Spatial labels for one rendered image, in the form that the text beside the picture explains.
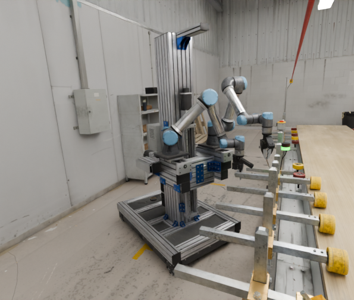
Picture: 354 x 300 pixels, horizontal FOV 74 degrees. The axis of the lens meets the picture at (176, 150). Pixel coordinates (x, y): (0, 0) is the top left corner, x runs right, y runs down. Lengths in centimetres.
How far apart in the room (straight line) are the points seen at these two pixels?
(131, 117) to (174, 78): 203
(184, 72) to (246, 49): 773
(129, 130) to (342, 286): 360
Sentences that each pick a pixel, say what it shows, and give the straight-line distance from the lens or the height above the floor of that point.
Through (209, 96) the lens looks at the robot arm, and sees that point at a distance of 175.
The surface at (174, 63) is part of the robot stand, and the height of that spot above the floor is 178.
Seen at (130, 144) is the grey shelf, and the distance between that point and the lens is 414.
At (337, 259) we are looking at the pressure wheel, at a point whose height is 97.
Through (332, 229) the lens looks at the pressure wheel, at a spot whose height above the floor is 94.
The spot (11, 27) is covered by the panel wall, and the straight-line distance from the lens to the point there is 323.
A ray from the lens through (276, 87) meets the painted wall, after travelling 960.
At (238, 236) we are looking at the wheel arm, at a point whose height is 96.
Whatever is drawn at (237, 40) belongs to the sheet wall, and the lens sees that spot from 996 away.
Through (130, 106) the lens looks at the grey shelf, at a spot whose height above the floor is 136.
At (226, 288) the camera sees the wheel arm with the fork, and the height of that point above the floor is 95.
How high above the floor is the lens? 153
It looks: 13 degrees down
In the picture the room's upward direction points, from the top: 3 degrees counter-clockwise
